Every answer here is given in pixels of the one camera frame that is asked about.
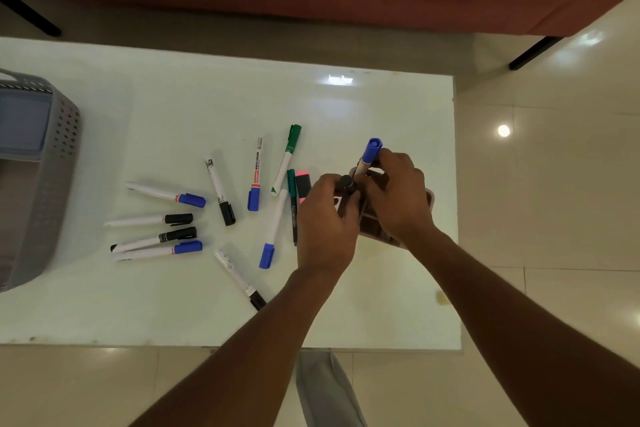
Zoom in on person's left hand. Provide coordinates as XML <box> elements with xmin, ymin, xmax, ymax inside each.
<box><xmin>296</xmin><ymin>173</ymin><xmax>362</xmax><ymax>278</ymax></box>

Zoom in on person's right hand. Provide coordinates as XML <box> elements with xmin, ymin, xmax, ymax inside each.
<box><xmin>355</xmin><ymin>147</ymin><xmax>437</xmax><ymax>248</ymax></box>

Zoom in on pink desk organizer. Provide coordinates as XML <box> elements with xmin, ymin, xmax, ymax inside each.
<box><xmin>332</xmin><ymin>166</ymin><xmax>436</xmax><ymax>250</ymax></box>

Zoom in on pink highlighter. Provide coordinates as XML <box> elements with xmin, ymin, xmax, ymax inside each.
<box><xmin>295</xmin><ymin>171</ymin><xmax>313</xmax><ymax>205</ymax></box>

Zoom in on black pen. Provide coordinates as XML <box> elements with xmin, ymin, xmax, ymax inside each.
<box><xmin>339</xmin><ymin>174</ymin><xmax>357</xmax><ymax>218</ymax></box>

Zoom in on slim white marker blue cap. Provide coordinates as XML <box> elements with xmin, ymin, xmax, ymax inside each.
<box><xmin>352</xmin><ymin>137</ymin><xmax>384</xmax><ymax>183</ymax></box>

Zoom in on red label marker blue cap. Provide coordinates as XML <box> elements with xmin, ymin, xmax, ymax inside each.
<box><xmin>247</xmin><ymin>137</ymin><xmax>265</xmax><ymax>213</ymax></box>

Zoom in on white marker black cap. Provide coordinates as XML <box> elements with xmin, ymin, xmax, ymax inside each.
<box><xmin>205</xmin><ymin>157</ymin><xmax>237</xmax><ymax>228</ymax></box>
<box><xmin>213</xmin><ymin>249</ymin><xmax>267</xmax><ymax>312</ymax></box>
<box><xmin>103</xmin><ymin>213</ymin><xmax>195</xmax><ymax>228</ymax></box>
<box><xmin>109</xmin><ymin>226</ymin><xmax>198</xmax><ymax>254</ymax></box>

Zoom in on white marker green cap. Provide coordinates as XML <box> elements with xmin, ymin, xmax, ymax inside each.
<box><xmin>271</xmin><ymin>123</ymin><xmax>303</xmax><ymax>197</ymax></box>

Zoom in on grey perforated plastic basket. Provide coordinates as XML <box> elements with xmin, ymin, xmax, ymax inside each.
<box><xmin>0</xmin><ymin>67</ymin><xmax>83</xmax><ymax>294</ymax></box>

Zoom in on blue-grey plastic box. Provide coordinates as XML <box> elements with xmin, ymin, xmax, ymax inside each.
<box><xmin>0</xmin><ymin>89</ymin><xmax>53</xmax><ymax>162</ymax></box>

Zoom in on person's right forearm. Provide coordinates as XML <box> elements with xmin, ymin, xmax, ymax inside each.
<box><xmin>402</xmin><ymin>226</ymin><xmax>640</xmax><ymax>427</ymax></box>

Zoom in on person's left forearm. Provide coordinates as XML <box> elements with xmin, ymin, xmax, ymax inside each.
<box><xmin>129</xmin><ymin>266</ymin><xmax>346</xmax><ymax>427</ymax></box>

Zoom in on person's grey trousers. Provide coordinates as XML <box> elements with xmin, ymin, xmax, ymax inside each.
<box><xmin>295</xmin><ymin>351</ymin><xmax>369</xmax><ymax>427</ymax></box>

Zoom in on white table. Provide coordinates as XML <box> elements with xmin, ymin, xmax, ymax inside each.
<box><xmin>0</xmin><ymin>36</ymin><xmax>462</xmax><ymax>352</ymax></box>

